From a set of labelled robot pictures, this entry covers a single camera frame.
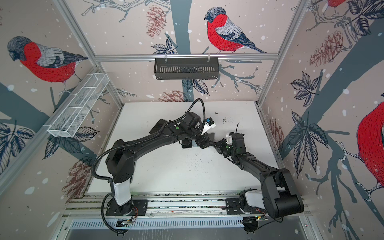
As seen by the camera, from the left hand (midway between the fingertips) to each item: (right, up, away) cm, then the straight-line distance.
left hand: (211, 139), depth 79 cm
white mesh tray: (-71, +11, -7) cm, 72 cm away
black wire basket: (-27, +47, +28) cm, 61 cm away
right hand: (+1, -4, +8) cm, 9 cm away
